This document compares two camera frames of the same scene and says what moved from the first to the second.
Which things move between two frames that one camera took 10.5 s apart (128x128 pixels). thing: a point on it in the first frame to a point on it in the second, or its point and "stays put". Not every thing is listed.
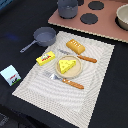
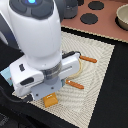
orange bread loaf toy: [75, 46] to [50, 100]
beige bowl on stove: [121, 17] stays put
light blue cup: [10, 75] stays put
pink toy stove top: [96, 16] stays put
